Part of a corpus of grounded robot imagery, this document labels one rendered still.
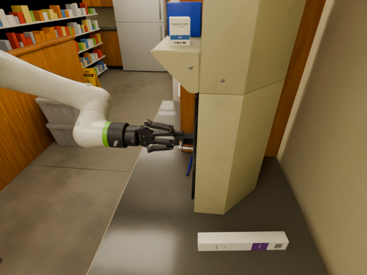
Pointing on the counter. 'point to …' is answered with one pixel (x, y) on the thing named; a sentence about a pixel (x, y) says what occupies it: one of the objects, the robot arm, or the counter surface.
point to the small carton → (179, 31)
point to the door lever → (183, 146)
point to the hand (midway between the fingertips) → (184, 138)
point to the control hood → (181, 61)
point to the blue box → (196, 24)
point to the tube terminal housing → (239, 93)
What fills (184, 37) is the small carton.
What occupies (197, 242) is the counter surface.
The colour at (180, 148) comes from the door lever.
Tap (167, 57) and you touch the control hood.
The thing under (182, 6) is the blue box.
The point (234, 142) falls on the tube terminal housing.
